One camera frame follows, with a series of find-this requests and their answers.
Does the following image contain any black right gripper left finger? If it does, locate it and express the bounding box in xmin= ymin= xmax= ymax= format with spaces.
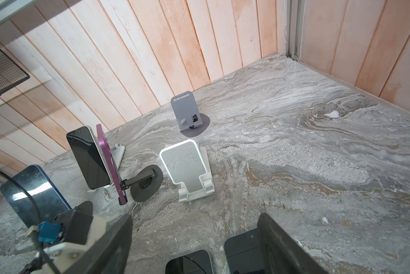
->
xmin=65 ymin=214 xmax=133 ymax=274

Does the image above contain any black phone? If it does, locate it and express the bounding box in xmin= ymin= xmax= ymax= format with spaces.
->
xmin=224 ymin=228 xmax=265 ymax=274

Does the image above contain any white-edged phone on stand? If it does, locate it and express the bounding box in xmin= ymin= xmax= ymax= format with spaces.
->
xmin=66 ymin=126 xmax=111 ymax=190

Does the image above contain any blue-edged phone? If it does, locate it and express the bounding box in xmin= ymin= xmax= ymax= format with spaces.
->
xmin=0 ymin=165 xmax=71 ymax=227

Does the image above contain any pink-edged phone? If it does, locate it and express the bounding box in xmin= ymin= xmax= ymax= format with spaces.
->
xmin=96 ymin=124 xmax=128 ymax=206

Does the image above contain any white folding phone stand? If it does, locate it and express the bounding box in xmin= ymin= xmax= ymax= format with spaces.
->
xmin=88 ymin=143 xmax=126 ymax=192

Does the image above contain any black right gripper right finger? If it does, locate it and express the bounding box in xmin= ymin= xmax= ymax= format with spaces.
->
xmin=257 ymin=212 xmax=327 ymax=274

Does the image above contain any dark round stand pink phone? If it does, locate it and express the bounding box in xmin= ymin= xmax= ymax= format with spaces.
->
xmin=122 ymin=165 xmax=163 ymax=202

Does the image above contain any grey round phone stand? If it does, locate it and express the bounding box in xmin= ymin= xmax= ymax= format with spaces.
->
xmin=171 ymin=91 xmax=210 ymax=138

